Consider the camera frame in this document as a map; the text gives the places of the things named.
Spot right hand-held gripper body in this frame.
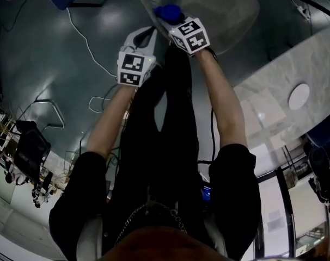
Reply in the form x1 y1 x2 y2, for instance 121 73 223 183
167 17 211 56

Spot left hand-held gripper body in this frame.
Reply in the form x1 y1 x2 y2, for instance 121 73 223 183
117 45 157 88

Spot blue cloth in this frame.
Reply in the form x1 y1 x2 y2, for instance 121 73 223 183
153 4 185 26

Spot grey shell chair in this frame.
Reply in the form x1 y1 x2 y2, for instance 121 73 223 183
131 0 261 56

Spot person's right forearm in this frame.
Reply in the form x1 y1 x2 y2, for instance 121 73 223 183
196 47 249 151

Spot person's left forearm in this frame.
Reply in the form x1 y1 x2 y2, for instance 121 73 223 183
85 85 136 160

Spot black office chair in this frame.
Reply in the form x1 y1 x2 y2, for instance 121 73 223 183
14 120 52 182

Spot person's black trousers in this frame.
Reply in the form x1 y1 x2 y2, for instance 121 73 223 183
117 46 206 201

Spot grey marble table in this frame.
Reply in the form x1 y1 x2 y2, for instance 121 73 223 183
233 23 330 179

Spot white power strip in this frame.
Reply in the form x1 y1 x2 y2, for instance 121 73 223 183
297 5 311 20

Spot white plate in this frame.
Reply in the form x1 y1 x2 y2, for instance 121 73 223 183
288 83 310 110

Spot person's black top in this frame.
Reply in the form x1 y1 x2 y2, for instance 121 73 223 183
48 142 262 261

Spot person's white vest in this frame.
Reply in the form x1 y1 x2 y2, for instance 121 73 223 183
77 213 228 261

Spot person's chin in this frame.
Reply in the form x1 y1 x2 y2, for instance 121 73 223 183
96 226 236 261

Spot black framed glass door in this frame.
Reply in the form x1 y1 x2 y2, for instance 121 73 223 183
256 167 330 261

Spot white cable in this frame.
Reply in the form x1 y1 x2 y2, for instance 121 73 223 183
66 8 119 78

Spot chrome tube floor frame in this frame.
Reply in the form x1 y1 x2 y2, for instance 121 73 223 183
34 99 65 129

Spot black cable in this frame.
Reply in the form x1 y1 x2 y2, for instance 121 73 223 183
197 107 217 164

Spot silver neck chain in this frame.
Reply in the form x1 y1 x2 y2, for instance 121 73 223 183
114 202 188 246

